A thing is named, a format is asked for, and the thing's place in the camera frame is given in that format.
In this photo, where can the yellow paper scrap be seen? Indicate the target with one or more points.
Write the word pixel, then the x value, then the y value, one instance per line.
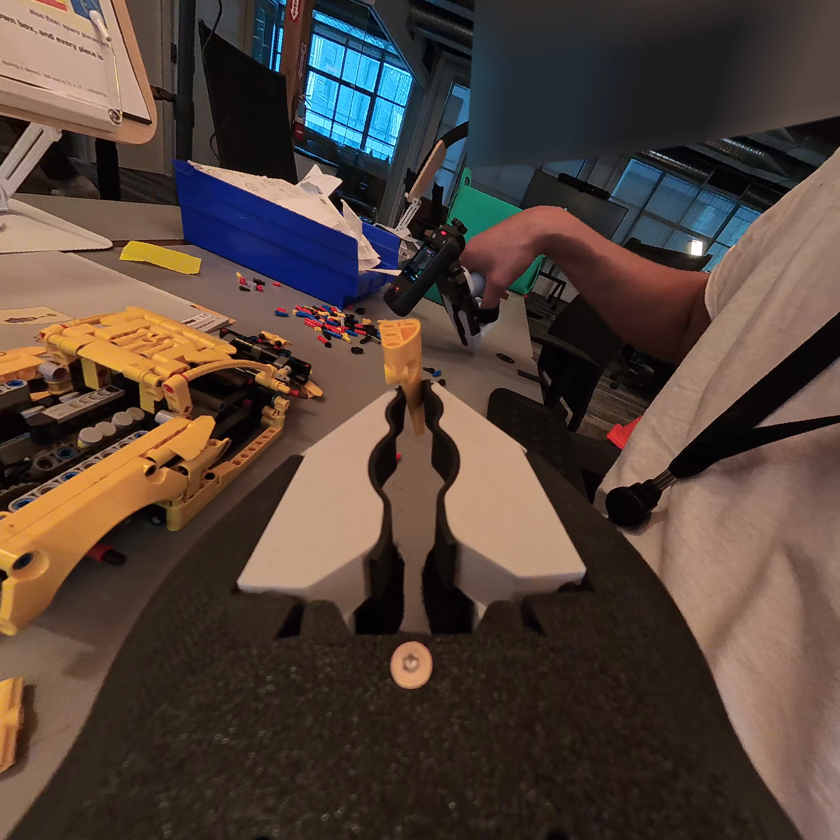
pixel 157 256

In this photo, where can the person's white shirt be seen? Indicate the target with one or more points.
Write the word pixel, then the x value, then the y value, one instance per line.
pixel 754 525

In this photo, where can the building instruction booklet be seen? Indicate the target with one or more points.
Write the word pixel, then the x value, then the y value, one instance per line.
pixel 52 282

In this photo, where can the yellow brick toy car model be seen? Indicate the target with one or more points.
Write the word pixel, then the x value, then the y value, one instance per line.
pixel 131 367

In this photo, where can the red plastic item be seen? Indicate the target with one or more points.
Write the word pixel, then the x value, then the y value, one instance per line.
pixel 623 432

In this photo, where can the yellow curved panel brick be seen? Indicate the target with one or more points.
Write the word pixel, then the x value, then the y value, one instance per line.
pixel 400 348

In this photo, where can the yellow flat panel brick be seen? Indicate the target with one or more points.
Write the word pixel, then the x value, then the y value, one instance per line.
pixel 10 722

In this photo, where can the pale sticker sheet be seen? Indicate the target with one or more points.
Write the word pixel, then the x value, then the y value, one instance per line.
pixel 33 316

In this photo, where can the blue plastic bin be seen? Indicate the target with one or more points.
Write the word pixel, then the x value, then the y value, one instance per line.
pixel 262 229

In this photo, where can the grey desk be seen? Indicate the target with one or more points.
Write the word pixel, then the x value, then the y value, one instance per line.
pixel 341 387

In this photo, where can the wooden board with printed sheet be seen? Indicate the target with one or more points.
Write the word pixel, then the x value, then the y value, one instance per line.
pixel 59 59

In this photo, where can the green plastic bin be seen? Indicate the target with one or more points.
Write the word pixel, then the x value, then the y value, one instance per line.
pixel 472 203

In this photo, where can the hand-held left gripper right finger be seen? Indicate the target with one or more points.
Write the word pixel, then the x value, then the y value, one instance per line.
pixel 518 518

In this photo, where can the black monitor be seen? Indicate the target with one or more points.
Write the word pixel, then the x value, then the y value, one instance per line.
pixel 249 111

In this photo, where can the instruction sheet on stand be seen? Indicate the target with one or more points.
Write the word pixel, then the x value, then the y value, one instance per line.
pixel 39 229

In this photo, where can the person's right hand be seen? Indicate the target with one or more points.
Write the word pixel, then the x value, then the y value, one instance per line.
pixel 505 249

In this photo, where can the pile of small coloured pins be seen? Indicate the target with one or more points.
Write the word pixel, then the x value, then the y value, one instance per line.
pixel 328 321

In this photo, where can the black office chair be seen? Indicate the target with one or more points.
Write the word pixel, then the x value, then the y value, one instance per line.
pixel 577 341

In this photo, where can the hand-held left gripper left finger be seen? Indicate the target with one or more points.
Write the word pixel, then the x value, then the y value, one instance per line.
pixel 315 525

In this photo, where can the wooden pillar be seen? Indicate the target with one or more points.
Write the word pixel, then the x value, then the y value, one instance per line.
pixel 296 65

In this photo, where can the large paned window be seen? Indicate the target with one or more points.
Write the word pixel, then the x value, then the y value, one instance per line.
pixel 354 92

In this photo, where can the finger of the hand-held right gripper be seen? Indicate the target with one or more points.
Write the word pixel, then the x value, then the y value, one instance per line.
pixel 484 331
pixel 457 315

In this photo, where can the wide paned window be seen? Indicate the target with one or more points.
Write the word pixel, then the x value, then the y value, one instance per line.
pixel 682 203

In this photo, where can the person's right forearm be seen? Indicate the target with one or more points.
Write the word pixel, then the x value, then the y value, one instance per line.
pixel 623 289

